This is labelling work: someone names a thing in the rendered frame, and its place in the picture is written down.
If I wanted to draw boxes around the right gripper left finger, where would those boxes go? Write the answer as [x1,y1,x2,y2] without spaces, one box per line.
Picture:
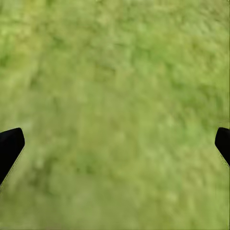
[0,127,25,185]

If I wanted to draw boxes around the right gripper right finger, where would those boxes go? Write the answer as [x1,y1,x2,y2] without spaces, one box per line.
[215,127,230,166]

